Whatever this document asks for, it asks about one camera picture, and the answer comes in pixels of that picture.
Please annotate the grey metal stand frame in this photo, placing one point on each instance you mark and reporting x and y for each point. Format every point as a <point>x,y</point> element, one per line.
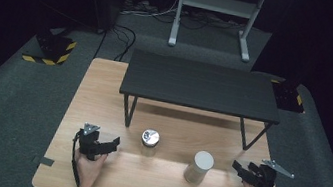
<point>217,4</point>

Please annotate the black yellow striped stand base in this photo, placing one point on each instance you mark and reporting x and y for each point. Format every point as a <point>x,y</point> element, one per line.
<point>55,50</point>
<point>287,95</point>

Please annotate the person's left hand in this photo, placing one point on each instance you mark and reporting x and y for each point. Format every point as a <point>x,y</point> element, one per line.
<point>88,169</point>

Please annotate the glass jar with silver lid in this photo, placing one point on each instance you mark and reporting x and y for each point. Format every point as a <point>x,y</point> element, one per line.
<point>150,140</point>

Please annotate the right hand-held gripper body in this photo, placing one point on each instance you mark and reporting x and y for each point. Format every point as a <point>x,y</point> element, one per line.
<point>264,178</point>

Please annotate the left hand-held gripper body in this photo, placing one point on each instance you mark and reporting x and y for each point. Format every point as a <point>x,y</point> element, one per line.
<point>89,143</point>

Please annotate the black shelf riser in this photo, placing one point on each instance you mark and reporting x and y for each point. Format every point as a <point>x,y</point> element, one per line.
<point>201,85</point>

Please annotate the grey tape piece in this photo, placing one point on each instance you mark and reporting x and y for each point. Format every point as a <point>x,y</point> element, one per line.
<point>44,161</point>

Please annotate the spice jar with white lid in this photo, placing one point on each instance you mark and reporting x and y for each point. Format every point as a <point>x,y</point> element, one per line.
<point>199,168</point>

